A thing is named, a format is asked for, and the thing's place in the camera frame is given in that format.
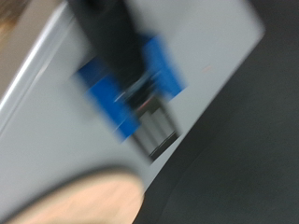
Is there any oval wooden cutting board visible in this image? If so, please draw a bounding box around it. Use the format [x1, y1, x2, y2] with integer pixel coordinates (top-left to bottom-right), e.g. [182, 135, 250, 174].
[4, 167, 147, 224]

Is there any metal spatula with blue block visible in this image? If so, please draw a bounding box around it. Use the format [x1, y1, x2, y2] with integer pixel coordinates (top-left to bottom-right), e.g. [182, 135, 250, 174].
[66, 0, 189, 163]

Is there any silver toaster oven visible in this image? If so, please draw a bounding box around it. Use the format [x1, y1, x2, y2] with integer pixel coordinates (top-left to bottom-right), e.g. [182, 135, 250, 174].
[0, 0, 266, 222]

